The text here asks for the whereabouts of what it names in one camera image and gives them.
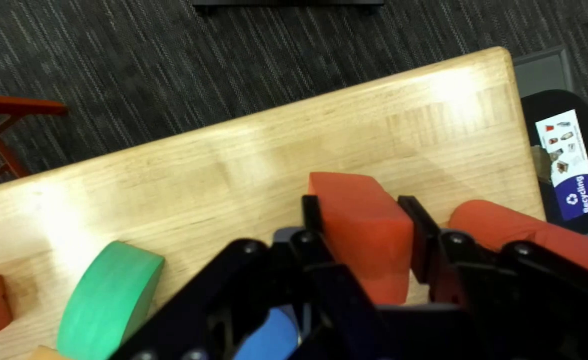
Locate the orange foam block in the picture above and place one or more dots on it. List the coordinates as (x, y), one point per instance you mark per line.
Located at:
(366, 231)

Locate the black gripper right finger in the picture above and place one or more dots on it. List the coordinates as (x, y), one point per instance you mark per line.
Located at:
(453, 267)

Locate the black trash bin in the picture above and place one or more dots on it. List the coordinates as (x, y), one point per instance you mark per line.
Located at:
(557, 124)

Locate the red foam cylinder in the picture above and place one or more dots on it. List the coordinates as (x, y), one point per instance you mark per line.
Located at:
(502, 229)

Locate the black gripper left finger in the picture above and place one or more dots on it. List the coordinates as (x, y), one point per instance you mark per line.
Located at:
(342, 323)

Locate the yellow foam arch block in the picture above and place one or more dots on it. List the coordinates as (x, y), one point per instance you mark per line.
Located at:
(45, 353)

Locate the green half-round foam block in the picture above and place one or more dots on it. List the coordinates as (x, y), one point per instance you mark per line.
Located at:
(109, 302)

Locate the blue foam cylinder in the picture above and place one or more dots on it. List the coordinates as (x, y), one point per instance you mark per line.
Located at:
(275, 339)

